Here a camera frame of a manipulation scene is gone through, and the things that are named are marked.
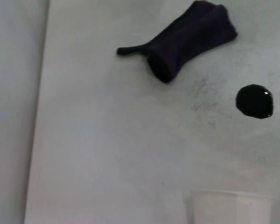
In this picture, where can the dark purple rag with loop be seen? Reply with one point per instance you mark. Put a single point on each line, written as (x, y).
(184, 44)

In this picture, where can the white paper cup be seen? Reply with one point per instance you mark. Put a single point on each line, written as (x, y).
(231, 208)

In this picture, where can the small black lump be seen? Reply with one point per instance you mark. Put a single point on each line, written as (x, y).
(254, 101)

